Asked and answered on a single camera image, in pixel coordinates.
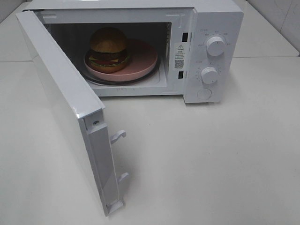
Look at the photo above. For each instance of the round white door button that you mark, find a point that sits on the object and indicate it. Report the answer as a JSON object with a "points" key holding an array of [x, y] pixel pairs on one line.
{"points": [[204, 94]]}

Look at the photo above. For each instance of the lower white timer knob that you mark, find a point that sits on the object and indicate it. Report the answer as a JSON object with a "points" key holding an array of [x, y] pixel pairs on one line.
{"points": [[209, 75]]}

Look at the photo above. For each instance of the glass microwave turntable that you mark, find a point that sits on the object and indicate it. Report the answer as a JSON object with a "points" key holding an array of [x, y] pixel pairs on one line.
{"points": [[99, 81]]}

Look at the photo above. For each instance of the white microwave door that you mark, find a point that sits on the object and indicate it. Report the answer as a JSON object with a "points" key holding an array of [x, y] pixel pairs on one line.
{"points": [[78, 112]]}

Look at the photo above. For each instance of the pink round plate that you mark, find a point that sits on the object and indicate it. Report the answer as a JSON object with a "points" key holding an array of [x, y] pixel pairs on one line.
{"points": [[143, 58]]}

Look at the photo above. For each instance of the burger with brown bun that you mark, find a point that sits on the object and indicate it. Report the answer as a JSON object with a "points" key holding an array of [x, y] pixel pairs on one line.
{"points": [[108, 50]]}

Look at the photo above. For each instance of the upper white power knob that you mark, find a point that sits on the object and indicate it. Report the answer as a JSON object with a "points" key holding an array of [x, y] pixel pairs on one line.
{"points": [[215, 45]]}

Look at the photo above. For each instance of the white microwave oven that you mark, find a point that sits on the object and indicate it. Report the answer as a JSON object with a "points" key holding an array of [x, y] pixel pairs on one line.
{"points": [[177, 29]]}

